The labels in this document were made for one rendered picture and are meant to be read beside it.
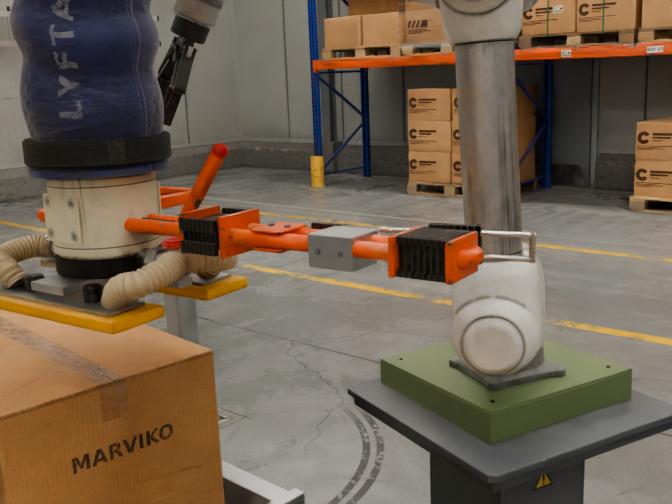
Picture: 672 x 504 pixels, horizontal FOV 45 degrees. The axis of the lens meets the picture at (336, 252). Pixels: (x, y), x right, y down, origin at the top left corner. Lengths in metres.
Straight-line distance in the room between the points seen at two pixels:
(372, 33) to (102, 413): 8.74
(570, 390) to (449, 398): 0.24
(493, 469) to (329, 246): 0.61
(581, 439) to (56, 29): 1.14
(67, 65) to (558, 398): 1.07
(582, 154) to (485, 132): 8.57
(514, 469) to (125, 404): 0.68
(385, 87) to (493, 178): 10.06
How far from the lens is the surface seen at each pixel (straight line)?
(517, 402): 1.58
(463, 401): 1.60
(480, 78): 1.39
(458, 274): 0.94
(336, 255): 1.02
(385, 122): 11.47
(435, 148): 9.44
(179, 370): 1.47
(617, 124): 9.84
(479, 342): 1.39
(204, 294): 1.29
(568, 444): 1.58
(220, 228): 1.12
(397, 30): 9.68
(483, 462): 1.50
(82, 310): 1.24
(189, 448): 1.53
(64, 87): 1.25
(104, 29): 1.24
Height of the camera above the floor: 1.43
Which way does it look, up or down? 13 degrees down
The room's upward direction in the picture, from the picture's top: 2 degrees counter-clockwise
